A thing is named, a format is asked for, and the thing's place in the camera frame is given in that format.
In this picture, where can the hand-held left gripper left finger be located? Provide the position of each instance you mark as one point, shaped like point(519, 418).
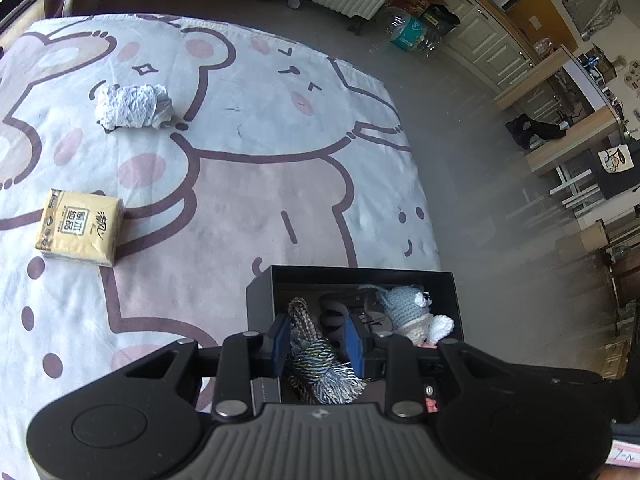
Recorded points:
point(281, 346)

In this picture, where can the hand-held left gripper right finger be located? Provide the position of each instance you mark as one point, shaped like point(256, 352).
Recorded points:
point(356, 349)

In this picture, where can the black hair claw clip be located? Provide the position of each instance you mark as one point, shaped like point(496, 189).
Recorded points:
point(332, 317)

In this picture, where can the grey crochet mouse toy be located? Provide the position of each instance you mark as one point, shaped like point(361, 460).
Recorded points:
point(400, 305)

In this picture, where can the black cardboard box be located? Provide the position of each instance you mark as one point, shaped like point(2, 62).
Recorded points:
point(350, 276)

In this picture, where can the pink crochet toy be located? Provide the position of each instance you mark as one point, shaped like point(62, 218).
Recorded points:
point(431, 403)

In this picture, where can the cartoon printed blanket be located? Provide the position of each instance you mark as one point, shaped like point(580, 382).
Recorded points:
point(260, 195)

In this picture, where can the yellow tissue packet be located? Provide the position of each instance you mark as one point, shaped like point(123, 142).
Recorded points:
point(82, 227)

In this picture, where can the dark cloth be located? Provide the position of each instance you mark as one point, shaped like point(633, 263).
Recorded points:
point(532, 131)

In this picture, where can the white crochet pouch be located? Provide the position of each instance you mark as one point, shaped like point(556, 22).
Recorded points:
point(132, 107)

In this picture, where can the wooden shelf desk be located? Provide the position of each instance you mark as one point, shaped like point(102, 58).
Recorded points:
point(575, 145)

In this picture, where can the pack of water bottles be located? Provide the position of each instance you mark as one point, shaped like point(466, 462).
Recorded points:
point(410, 32)

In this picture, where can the cream cabinet row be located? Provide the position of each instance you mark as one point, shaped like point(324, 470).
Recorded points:
point(492, 45)

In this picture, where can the black bag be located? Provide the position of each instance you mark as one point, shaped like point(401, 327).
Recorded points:
point(440, 16)

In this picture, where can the grey wall picture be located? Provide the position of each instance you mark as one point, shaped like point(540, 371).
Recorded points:
point(592, 5)

